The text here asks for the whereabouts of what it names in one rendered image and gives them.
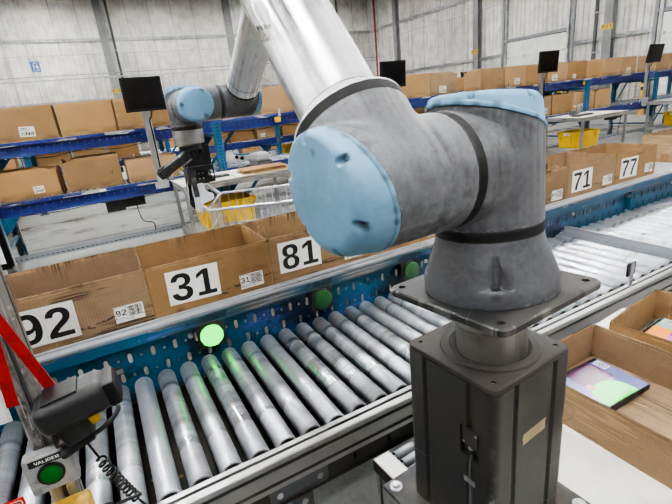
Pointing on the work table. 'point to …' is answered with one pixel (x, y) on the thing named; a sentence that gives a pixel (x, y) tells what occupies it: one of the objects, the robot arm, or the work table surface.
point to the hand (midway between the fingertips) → (195, 210)
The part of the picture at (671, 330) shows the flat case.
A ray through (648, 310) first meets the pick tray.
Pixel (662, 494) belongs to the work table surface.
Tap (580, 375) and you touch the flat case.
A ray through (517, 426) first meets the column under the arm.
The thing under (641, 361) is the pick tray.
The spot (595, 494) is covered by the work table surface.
